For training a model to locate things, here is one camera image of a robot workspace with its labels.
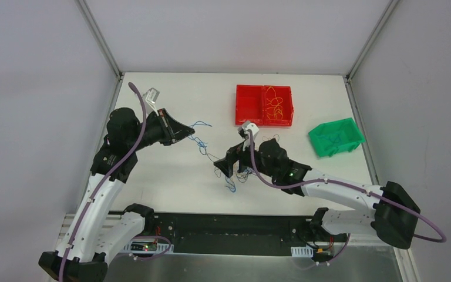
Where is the blue wire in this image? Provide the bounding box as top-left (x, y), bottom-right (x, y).
top-left (322, 133), bottom-right (343, 150)
top-left (188, 120), bottom-right (214, 156)

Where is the yellow wire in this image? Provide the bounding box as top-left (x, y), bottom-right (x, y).
top-left (264, 86), bottom-right (285, 122)

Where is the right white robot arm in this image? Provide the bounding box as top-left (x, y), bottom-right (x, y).
top-left (213, 140), bottom-right (420, 250)

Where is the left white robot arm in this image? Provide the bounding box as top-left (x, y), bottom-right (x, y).
top-left (38, 108), bottom-right (195, 281)

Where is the left red bin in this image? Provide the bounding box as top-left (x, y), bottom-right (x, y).
top-left (235, 85), bottom-right (264, 126)

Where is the red bin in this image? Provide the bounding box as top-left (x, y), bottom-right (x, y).
top-left (263, 85), bottom-right (294, 127)
top-left (235, 85), bottom-right (264, 126)

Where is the right red bin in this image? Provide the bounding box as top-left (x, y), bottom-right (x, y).
top-left (263, 85), bottom-right (294, 127)

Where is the green plastic bin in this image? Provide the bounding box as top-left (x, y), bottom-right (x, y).
top-left (308, 117), bottom-right (366, 157)

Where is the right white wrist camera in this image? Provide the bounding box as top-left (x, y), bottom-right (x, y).
top-left (238, 121), bottom-right (259, 151)

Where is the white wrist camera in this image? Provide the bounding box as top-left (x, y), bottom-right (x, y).
top-left (238, 121), bottom-right (259, 151)
top-left (142, 88), bottom-right (160, 113)

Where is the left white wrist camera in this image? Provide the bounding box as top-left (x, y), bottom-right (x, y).
top-left (142, 88), bottom-right (160, 113)

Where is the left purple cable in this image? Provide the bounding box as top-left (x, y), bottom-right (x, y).
top-left (57, 82), bottom-right (172, 282)

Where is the purple cable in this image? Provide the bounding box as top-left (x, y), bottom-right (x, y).
top-left (57, 82), bottom-right (172, 282)
top-left (247, 129), bottom-right (447, 244)

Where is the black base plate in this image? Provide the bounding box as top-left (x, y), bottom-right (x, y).
top-left (122, 213), bottom-right (347, 257)

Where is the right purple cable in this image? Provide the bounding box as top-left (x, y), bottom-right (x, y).
top-left (247, 129), bottom-right (447, 244)

